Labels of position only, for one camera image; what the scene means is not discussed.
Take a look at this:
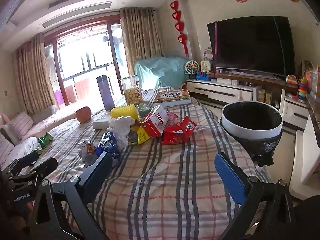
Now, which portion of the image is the yellow green snack wrapper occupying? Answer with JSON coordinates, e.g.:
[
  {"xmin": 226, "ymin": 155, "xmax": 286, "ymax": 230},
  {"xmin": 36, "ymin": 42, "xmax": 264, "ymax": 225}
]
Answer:
[{"xmin": 127, "ymin": 125, "xmax": 150, "ymax": 146}]

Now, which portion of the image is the red hanging lantern string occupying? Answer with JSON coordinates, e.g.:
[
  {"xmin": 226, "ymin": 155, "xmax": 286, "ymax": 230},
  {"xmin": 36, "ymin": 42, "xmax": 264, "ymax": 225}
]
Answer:
[{"xmin": 170, "ymin": 0, "xmax": 189, "ymax": 57}]

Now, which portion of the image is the thick colourful book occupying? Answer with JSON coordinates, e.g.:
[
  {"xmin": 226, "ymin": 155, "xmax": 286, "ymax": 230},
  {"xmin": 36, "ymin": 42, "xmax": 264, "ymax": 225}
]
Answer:
[{"xmin": 153, "ymin": 87, "xmax": 192, "ymax": 105}]

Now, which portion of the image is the teal cloth covered furniture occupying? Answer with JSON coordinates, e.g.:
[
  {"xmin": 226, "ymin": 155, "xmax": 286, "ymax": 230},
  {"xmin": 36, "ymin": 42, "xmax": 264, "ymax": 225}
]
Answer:
[{"xmin": 134, "ymin": 56, "xmax": 193, "ymax": 89}]

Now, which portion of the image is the rainbow stacking ring toy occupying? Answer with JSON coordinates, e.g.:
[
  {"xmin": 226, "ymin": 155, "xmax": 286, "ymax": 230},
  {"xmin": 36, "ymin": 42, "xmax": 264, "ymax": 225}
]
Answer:
[{"xmin": 297, "ymin": 77, "xmax": 308, "ymax": 102}]

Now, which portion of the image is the white trash bin black liner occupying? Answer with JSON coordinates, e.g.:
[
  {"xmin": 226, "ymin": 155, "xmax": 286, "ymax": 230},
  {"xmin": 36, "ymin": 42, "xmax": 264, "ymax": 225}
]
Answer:
[{"xmin": 219, "ymin": 100, "xmax": 284, "ymax": 167}]

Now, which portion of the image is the white plastic bag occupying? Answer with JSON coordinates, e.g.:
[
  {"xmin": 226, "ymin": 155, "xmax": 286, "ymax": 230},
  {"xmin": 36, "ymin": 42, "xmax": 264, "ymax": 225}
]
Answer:
[{"xmin": 107, "ymin": 116, "xmax": 135, "ymax": 150}]

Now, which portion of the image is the purple drink bottle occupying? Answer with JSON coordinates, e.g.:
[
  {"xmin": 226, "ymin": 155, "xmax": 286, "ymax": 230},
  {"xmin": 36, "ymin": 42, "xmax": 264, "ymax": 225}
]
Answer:
[{"xmin": 96, "ymin": 74, "xmax": 116, "ymax": 111}]

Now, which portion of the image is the red cardboard box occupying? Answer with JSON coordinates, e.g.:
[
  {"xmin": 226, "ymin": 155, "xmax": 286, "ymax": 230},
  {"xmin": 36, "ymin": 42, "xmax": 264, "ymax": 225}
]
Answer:
[{"xmin": 141, "ymin": 104, "xmax": 168, "ymax": 138}]

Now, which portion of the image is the orange round fruit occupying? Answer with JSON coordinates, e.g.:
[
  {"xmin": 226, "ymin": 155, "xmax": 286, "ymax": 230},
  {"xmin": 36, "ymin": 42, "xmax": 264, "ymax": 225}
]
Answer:
[{"xmin": 76, "ymin": 107, "xmax": 92, "ymax": 123}]

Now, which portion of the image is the checked blanket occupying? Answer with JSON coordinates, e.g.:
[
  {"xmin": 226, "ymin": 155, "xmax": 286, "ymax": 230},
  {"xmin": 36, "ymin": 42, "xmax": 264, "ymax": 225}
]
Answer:
[{"xmin": 0, "ymin": 87, "xmax": 272, "ymax": 240}]

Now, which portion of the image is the blue toy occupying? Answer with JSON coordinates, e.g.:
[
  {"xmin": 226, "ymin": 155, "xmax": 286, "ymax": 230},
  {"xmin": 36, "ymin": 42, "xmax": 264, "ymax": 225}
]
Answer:
[{"xmin": 196, "ymin": 70, "xmax": 213, "ymax": 81}]

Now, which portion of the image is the blue snack bag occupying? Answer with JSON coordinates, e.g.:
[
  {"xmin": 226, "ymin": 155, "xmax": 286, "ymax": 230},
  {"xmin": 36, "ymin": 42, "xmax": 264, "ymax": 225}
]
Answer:
[{"xmin": 96, "ymin": 131, "xmax": 122, "ymax": 167}]

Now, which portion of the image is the striped pillow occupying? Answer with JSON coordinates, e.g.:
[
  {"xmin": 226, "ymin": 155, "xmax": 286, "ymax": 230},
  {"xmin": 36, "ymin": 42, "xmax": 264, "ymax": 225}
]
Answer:
[{"xmin": 9, "ymin": 112, "xmax": 34, "ymax": 140}]

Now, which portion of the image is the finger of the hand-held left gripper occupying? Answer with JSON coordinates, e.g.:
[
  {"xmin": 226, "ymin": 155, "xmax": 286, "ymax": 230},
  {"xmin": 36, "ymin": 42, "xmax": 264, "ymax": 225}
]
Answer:
[
  {"xmin": 10, "ymin": 157, "xmax": 58, "ymax": 183},
  {"xmin": 5, "ymin": 151, "xmax": 40, "ymax": 174}
]

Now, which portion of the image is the toy ferris wheel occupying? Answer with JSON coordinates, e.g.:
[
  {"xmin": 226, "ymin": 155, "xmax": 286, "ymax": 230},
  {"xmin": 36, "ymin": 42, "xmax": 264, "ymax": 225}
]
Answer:
[{"xmin": 184, "ymin": 60, "xmax": 200, "ymax": 79}]

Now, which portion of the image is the sofa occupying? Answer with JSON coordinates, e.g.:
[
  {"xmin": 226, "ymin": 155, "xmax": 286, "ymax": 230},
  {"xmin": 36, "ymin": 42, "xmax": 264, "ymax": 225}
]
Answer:
[{"xmin": 0, "ymin": 104, "xmax": 58, "ymax": 170}]

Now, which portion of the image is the green carton box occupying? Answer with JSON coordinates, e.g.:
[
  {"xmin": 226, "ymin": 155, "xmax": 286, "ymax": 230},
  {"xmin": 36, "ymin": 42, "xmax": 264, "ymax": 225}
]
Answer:
[{"xmin": 136, "ymin": 103, "xmax": 153, "ymax": 118}]

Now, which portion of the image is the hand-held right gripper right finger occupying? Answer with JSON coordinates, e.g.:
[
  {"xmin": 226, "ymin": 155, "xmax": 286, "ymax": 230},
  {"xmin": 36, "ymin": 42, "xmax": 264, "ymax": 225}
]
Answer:
[{"xmin": 214, "ymin": 152, "xmax": 297, "ymax": 240}]

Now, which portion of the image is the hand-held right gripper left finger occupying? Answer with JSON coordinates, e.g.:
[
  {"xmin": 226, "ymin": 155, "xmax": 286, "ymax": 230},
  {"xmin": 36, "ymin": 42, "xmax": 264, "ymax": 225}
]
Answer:
[{"xmin": 29, "ymin": 151, "xmax": 114, "ymax": 240}]

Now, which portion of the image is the red snack bag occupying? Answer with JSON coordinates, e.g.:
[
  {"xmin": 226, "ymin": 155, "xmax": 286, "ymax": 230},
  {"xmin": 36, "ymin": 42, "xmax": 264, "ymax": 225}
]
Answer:
[{"xmin": 161, "ymin": 116, "xmax": 197, "ymax": 145}]

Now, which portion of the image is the white television cabinet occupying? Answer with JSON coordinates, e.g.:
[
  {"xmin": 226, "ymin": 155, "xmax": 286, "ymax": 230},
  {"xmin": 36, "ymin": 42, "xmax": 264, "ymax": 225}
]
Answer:
[{"xmin": 186, "ymin": 72, "xmax": 313, "ymax": 130}]

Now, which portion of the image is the grey bolster cushion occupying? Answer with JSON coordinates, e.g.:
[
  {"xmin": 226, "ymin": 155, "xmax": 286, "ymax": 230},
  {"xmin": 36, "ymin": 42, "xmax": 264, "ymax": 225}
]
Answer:
[{"xmin": 32, "ymin": 104, "xmax": 58, "ymax": 124}]

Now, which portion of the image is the sliding glass door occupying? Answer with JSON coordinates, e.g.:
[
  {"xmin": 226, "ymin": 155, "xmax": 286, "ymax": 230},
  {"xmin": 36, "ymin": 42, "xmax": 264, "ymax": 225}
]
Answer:
[{"xmin": 44, "ymin": 15, "xmax": 125, "ymax": 105}]

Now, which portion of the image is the green snack packet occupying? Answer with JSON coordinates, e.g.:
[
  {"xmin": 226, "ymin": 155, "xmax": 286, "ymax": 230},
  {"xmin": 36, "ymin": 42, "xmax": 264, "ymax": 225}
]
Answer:
[{"xmin": 37, "ymin": 134, "xmax": 53, "ymax": 148}]

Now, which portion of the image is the beige patterned curtain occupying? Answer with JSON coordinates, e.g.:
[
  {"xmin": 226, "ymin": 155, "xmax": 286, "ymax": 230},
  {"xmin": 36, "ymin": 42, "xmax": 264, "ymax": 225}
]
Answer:
[
  {"xmin": 119, "ymin": 7, "xmax": 163, "ymax": 77},
  {"xmin": 15, "ymin": 34, "xmax": 58, "ymax": 115}
]

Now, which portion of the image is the silver snack wrapper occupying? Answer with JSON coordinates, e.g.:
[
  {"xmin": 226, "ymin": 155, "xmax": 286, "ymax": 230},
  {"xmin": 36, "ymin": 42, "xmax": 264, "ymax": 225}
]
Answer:
[{"xmin": 78, "ymin": 141, "xmax": 99, "ymax": 168}]

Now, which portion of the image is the yellow foam fruit net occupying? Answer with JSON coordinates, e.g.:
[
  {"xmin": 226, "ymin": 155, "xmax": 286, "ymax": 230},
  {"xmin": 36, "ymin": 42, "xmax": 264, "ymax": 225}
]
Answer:
[{"xmin": 110, "ymin": 104, "xmax": 140, "ymax": 121}]

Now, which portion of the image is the clear cookie jar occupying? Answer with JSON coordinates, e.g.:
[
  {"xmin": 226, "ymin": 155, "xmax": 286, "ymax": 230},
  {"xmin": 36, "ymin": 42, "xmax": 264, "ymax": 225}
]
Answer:
[{"xmin": 119, "ymin": 75, "xmax": 143, "ymax": 105}]

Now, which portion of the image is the white rectangular box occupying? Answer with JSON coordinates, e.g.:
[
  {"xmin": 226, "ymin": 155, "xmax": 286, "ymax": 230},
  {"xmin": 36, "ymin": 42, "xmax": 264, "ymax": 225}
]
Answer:
[{"xmin": 92, "ymin": 118, "xmax": 110, "ymax": 130}]

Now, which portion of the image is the green white toy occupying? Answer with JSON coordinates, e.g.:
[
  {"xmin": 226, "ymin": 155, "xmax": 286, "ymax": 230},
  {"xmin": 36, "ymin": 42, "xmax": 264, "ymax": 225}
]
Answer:
[{"xmin": 200, "ymin": 60, "xmax": 213, "ymax": 72}]

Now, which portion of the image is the colourful cardboard box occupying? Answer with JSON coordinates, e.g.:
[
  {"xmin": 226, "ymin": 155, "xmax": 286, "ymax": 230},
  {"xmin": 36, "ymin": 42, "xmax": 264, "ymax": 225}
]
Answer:
[{"xmin": 302, "ymin": 60, "xmax": 320, "ymax": 95}]

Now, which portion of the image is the black flat television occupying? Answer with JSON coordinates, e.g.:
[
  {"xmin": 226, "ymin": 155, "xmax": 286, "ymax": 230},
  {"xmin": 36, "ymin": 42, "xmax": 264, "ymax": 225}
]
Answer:
[{"xmin": 207, "ymin": 16, "xmax": 295, "ymax": 78}]

